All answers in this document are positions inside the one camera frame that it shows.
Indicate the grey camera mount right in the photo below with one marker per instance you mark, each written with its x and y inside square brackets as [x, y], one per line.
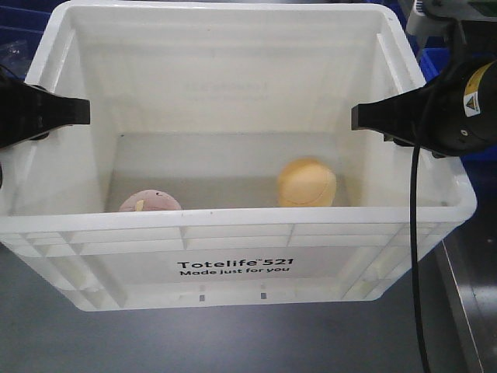
[435, 18]

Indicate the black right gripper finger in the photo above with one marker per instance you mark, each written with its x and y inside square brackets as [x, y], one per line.
[394, 115]

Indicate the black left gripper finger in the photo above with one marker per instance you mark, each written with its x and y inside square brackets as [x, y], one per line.
[54, 111]

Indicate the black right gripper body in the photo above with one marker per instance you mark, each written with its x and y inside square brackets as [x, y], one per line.
[457, 114]

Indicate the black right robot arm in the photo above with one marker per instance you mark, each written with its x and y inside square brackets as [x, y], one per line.
[452, 115]

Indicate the yellow plush lemon toy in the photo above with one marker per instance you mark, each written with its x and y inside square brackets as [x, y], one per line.
[306, 182]

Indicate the grey metal shelf frame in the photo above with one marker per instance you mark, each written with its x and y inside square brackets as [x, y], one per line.
[467, 260]

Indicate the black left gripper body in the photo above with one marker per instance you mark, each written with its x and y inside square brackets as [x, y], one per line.
[16, 100]

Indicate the white plastic tote box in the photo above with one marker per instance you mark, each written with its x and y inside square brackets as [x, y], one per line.
[231, 243]

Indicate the pink plush toy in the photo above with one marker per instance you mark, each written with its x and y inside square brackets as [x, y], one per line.
[150, 200]

